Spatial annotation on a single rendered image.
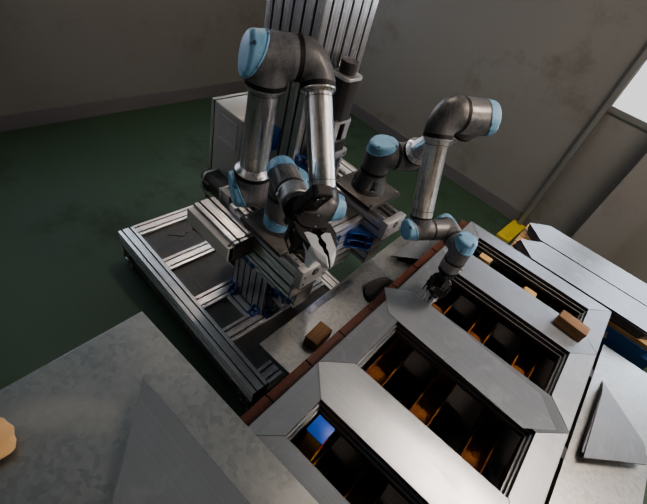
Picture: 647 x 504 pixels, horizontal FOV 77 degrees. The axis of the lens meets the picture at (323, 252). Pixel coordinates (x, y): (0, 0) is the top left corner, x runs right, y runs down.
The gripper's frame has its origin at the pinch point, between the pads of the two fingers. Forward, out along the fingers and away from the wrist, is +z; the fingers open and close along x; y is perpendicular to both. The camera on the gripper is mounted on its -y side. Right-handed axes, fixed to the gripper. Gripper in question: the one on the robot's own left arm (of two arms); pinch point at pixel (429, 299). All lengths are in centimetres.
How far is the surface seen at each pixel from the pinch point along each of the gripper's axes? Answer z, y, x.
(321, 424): -2, 70, 2
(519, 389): 0.7, 8.3, 43.2
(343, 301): 19.3, 13.1, -28.2
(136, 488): -21, 115, -13
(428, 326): 0.7, 11.4, 6.4
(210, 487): -20, 105, -3
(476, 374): 0.7, 15.5, 29.1
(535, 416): 1, 14, 51
